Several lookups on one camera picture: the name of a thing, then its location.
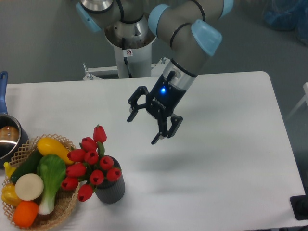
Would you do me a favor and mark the white round radish slice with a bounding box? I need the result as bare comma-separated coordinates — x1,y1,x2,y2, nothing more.
15,173,44,201

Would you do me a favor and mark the yellow banana tip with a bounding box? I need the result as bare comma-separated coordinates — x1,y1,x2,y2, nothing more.
3,162,16,179

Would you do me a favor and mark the woven wicker basket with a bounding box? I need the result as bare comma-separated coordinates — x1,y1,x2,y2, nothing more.
1,134,78,231

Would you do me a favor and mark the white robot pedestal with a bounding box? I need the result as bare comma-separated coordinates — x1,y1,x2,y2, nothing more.
114,44,152,79

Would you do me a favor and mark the yellow squash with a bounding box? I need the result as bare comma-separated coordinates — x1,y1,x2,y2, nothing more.
37,137,74,165

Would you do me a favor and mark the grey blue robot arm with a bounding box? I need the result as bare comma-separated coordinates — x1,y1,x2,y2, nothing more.
76,0,233,143

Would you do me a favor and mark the white metal base frame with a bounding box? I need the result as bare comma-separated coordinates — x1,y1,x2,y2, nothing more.
82,57,170,80

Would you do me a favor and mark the black device at table edge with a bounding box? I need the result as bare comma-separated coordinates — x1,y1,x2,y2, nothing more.
290,195,308,220

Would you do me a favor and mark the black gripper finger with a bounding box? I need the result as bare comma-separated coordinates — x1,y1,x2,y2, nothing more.
127,86,149,122
151,113,183,145

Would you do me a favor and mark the blue handled saucepan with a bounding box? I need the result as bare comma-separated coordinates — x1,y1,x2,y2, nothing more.
0,71,28,169

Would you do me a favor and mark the black cable on pedestal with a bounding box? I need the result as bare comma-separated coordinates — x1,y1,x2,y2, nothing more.
121,37,133,79

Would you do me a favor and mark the white furniture frame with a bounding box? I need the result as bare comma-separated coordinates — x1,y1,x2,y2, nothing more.
288,82,308,117

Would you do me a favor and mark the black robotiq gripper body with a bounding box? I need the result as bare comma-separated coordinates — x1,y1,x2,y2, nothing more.
146,73,186,119

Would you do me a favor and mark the blue plastic bag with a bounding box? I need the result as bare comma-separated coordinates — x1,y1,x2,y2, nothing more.
262,0,308,46

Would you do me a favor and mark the red tulip bouquet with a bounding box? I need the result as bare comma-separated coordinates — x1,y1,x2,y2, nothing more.
62,125,107,202

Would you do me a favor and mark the dark green cucumber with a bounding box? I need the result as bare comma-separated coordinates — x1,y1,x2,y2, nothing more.
10,149,43,183

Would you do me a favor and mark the dark grey ribbed vase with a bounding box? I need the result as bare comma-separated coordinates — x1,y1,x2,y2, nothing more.
95,155,125,204

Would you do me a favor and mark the green bok choy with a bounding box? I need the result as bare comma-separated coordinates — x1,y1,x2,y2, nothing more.
37,154,66,215

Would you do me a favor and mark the orange fruit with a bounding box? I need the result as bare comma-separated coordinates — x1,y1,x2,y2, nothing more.
13,201,39,228

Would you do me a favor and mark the yellow bell pepper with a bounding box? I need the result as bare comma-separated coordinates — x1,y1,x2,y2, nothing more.
1,183,22,207

